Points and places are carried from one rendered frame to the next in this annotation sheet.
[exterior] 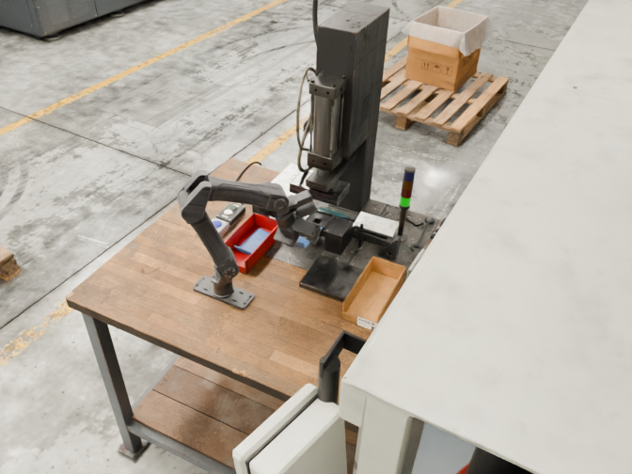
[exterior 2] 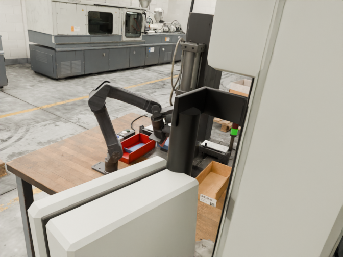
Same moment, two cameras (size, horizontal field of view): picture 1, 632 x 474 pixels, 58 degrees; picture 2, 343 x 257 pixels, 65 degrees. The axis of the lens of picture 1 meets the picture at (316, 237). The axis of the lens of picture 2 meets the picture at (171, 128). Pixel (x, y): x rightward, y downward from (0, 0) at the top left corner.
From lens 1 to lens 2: 0.63 m
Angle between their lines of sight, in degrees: 16
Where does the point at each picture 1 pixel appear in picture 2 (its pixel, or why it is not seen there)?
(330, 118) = (193, 67)
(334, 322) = not seen: hidden behind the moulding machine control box
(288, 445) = (114, 206)
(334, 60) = (198, 33)
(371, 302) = (210, 188)
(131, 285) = (51, 161)
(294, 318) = not seen: hidden behind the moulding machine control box
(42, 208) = (30, 146)
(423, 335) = not seen: outside the picture
